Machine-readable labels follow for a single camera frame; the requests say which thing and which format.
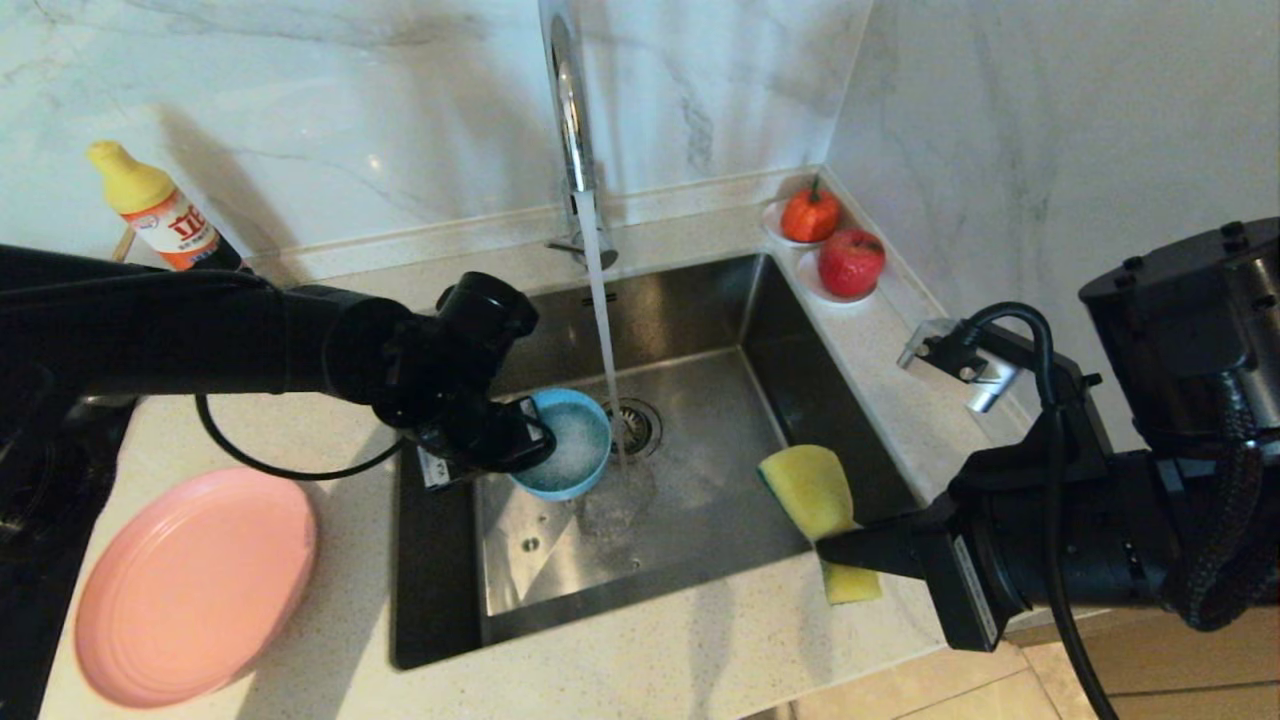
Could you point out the yellow sponge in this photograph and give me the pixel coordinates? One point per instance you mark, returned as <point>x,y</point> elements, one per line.
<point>815,485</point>

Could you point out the yellow-capped orange dish soap bottle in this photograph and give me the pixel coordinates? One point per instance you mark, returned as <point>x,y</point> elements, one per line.
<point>145,190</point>

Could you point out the wooden cabinet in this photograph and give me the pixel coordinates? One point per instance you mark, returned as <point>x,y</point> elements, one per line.
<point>1180,670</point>

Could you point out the small white dish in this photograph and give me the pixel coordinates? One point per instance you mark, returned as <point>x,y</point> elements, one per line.
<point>769,225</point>
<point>806,277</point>

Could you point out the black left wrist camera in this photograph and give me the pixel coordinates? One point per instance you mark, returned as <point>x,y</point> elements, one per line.
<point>490,315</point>

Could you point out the chrome kitchen faucet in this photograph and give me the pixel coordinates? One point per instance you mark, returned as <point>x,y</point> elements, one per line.
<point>572,120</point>

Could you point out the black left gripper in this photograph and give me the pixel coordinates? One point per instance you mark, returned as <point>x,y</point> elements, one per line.
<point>435,400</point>

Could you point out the pink plate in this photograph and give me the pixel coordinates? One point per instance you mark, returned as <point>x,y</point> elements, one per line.
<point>190,590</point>

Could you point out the stainless steel sink basin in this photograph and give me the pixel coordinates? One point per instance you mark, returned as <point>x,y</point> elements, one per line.
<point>700,320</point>

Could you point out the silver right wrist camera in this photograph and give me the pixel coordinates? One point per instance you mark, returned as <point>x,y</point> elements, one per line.
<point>965,360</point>

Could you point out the black induction cooktop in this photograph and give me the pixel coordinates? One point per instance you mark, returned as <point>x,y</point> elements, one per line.
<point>40,560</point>

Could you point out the round metal drain strainer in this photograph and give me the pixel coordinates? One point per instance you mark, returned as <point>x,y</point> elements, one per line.
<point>642,425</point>

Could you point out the red apple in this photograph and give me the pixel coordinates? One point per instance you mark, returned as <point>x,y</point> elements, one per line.
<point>852,262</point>

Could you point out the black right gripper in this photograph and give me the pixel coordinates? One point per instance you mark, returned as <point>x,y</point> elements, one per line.
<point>1090,530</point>

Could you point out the teal bowl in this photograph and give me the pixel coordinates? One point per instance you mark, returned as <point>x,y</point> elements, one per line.
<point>575,455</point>

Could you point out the orange persimmon fruit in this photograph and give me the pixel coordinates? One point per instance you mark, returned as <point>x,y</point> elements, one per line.
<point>810,215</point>

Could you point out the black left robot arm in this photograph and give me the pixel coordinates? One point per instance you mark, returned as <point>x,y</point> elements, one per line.
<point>170,330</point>

